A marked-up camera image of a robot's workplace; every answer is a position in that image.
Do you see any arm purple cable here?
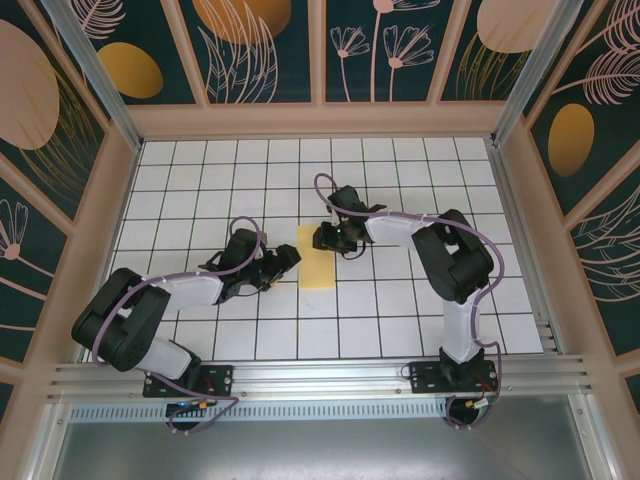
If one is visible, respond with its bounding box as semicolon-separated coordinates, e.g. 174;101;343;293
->
313;172;506;431
92;215;266;436

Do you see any aluminium mounting rail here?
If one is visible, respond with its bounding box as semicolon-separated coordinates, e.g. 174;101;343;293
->
47;354;594;401

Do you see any aluminium side rail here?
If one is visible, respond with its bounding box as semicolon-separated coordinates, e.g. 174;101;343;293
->
487;142;569;354

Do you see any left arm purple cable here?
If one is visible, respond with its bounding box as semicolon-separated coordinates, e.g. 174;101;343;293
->
92;215;266;436

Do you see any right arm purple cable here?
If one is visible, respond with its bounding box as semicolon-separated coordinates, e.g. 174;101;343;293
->
313;172;506;431

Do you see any aluminium frame post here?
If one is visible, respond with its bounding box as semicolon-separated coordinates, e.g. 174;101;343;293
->
492;0;594;146
27;402;71;480
569;394;621;480
39;0;144;151

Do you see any yellow cloth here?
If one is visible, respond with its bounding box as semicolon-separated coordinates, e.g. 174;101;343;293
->
297;224;335;290

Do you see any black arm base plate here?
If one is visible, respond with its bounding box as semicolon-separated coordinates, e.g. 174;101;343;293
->
143;363;235;399
408;360;499;395

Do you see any slotted metal cable duct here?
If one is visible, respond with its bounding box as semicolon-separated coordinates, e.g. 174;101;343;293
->
69;397;451;421

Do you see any small controller board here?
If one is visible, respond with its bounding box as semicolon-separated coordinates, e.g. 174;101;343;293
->
167;398;217;414
462;397;501;414

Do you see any grey metal sheet panel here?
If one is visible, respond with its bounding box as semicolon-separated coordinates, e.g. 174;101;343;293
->
52;418;596;480

